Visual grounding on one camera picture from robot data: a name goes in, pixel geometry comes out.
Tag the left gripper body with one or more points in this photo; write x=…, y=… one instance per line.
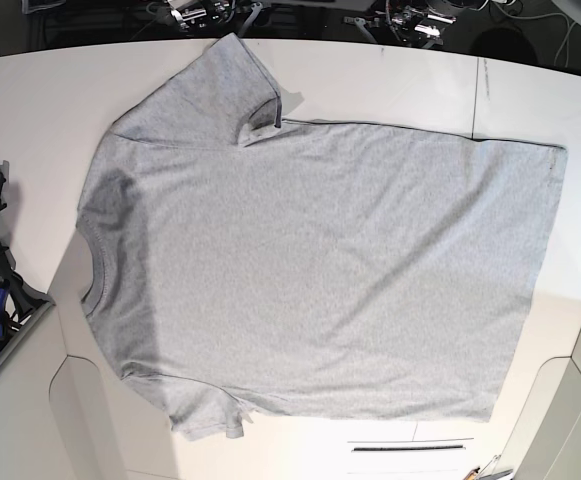
x=422, y=20

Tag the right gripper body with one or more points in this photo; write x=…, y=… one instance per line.
x=199, y=12

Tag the grey T-shirt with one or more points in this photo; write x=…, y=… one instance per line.
x=244, y=262

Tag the black round chair base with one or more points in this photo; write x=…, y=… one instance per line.
x=504, y=44

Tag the white slotted vent plate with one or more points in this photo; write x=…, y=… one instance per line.
x=442, y=445

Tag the pens at bottom edge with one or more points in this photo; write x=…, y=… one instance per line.
x=490, y=471

